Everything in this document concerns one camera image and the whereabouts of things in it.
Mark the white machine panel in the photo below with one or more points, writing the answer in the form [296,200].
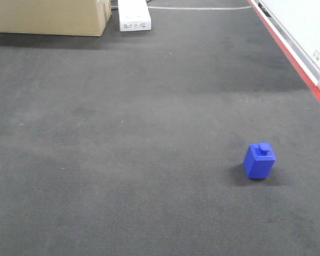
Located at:
[299,23]

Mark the brown cardboard box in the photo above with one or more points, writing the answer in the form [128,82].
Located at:
[73,18]

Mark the red conveyor side rail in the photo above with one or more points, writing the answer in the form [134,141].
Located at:
[306,75]

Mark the blue bottle-shaped block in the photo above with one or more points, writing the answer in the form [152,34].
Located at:
[259,160]

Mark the white cardboard box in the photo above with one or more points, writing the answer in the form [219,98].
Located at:
[133,15]

